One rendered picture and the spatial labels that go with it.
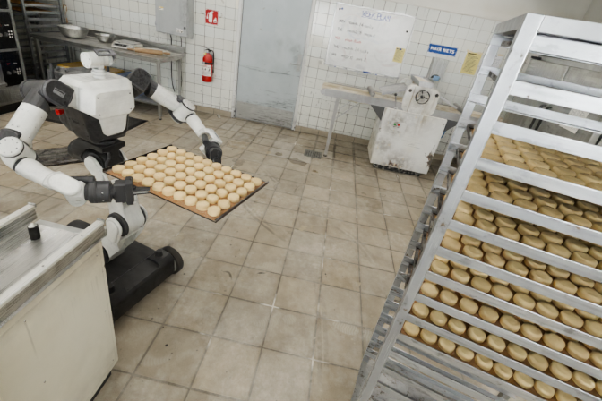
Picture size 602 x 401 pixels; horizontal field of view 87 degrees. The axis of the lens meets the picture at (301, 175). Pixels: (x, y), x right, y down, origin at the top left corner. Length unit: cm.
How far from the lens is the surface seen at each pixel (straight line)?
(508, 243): 97
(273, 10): 525
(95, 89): 170
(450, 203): 88
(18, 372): 145
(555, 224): 96
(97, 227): 146
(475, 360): 130
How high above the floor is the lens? 175
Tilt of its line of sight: 26 degrees down
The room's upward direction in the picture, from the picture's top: 11 degrees clockwise
